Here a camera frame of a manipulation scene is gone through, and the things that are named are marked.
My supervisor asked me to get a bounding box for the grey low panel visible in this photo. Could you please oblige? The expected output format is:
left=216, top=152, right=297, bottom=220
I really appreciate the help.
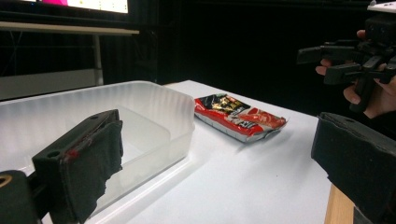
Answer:
left=0, top=68, right=104, bottom=102

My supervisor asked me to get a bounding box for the black curtain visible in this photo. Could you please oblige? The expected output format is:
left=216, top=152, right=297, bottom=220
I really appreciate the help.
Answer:
left=102, top=0, right=375, bottom=117

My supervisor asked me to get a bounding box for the monitor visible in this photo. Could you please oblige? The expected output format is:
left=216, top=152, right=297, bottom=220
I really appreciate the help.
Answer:
left=21, top=0, right=130, bottom=15

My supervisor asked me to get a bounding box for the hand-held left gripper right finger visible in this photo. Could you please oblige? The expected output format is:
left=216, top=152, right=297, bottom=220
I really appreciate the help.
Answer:
left=310, top=111, right=396, bottom=224

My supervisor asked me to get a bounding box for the red instant noodle packet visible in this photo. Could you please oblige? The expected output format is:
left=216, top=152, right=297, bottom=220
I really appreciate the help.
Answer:
left=193, top=93, right=289, bottom=144

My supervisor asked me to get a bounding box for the white background table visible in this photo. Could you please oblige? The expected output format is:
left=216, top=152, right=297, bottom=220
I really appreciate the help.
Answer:
left=0, top=21, right=140, bottom=87

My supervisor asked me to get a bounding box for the translucent plastic bin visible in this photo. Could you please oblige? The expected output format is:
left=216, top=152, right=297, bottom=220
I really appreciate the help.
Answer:
left=0, top=80, right=196, bottom=220

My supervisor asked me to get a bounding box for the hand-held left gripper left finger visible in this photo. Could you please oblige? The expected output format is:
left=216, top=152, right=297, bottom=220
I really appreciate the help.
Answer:
left=32, top=108, right=124, bottom=224

